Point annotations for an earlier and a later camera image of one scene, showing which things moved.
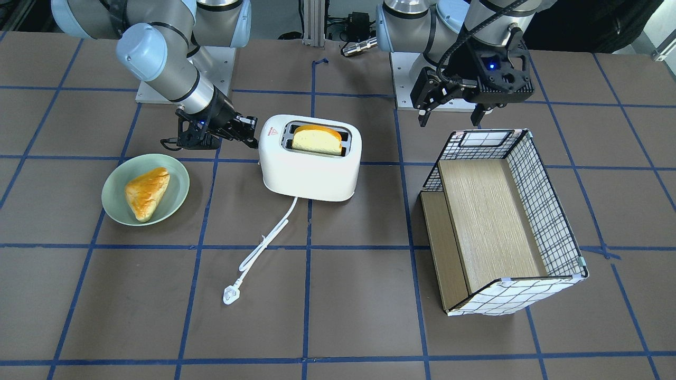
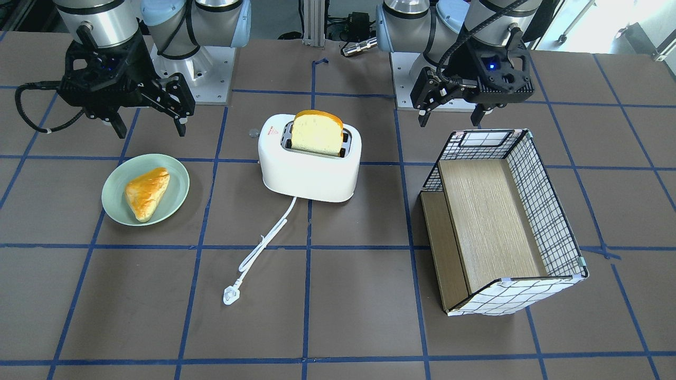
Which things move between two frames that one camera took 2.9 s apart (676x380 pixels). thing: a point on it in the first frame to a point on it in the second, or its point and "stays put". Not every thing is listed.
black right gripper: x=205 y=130 to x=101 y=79
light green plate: x=113 y=195 stays put
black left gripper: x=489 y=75 stays put
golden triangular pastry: x=145 y=190 stays put
